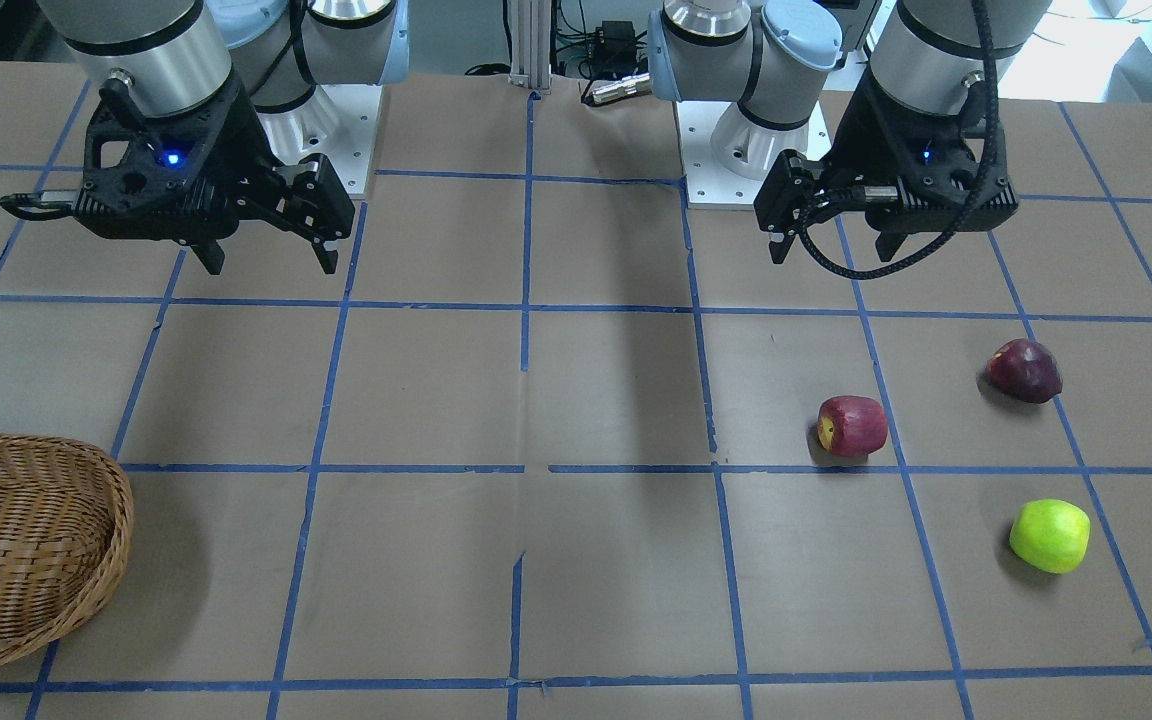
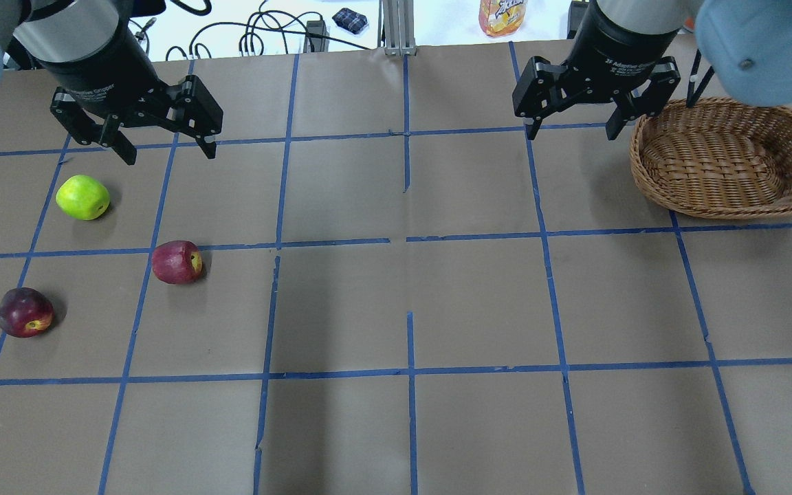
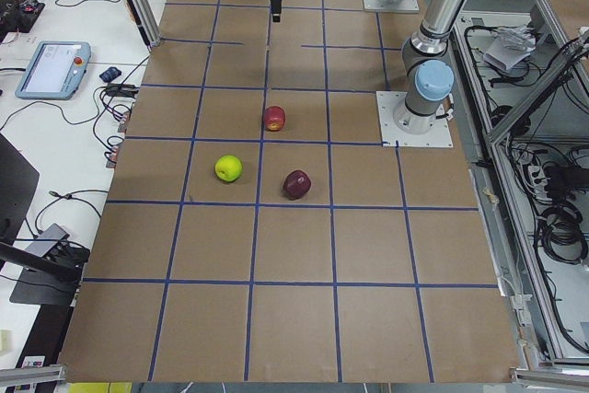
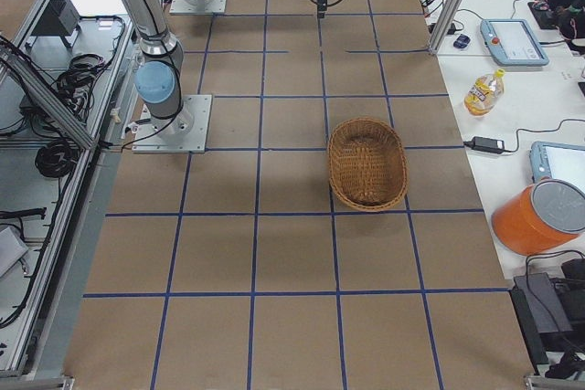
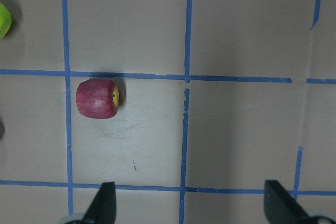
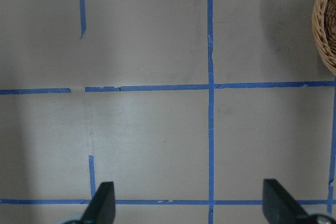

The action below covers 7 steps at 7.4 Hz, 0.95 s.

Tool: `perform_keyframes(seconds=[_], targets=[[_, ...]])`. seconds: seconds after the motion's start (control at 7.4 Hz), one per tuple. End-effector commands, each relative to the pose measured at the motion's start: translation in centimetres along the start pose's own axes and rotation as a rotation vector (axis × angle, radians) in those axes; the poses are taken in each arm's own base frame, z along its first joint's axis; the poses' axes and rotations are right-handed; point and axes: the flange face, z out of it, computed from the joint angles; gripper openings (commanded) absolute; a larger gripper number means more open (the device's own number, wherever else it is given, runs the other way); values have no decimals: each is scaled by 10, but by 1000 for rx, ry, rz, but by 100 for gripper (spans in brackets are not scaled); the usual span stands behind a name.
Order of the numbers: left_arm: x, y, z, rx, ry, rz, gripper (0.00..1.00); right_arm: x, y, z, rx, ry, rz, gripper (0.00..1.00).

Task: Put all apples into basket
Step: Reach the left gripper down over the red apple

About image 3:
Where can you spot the black monitor stand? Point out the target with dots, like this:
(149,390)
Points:
(51,265)

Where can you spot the red yellow apple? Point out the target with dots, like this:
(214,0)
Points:
(273,118)

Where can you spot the dark red apple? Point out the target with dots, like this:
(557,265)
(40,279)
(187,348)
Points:
(296,184)

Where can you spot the near teach pendant tablet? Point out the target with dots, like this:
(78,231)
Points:
(55,71)

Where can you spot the green apple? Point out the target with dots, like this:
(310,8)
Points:
(228,168)

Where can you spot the dark blue pouch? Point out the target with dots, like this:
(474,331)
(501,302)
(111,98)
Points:
(110,74)

